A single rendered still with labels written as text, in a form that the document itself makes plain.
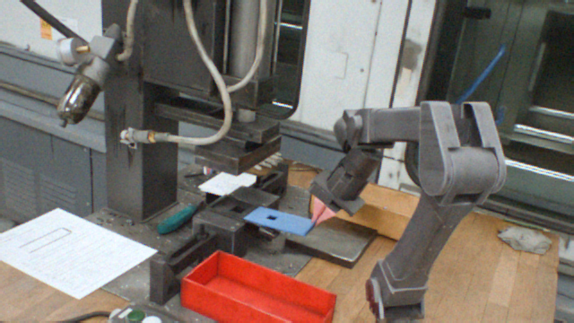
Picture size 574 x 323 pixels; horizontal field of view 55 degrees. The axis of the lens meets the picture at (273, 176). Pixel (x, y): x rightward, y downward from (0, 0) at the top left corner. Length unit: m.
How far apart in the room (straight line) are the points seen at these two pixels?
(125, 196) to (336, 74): 0.75
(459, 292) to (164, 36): 0.78
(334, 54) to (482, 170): 1.01
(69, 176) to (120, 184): 1.32
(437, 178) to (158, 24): 0.63
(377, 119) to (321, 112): 0.84
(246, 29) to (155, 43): 0.20
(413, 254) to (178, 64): 0.57
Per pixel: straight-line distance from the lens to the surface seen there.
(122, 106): 1.22
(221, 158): 1.05
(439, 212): 0.77
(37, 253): 1.21
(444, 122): 0.75
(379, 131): 0.91
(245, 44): 1.05
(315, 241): 1.22
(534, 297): 1.28
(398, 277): 0.88
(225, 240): 1.12
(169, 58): 1.12
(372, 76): 1.65
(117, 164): 1.28
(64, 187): 2.65
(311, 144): 1.76
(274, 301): 1.05
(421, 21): 1.54
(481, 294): 1.22
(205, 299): 0.99
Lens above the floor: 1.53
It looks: 24 degrees down
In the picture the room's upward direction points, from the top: 6 degrees clockwise
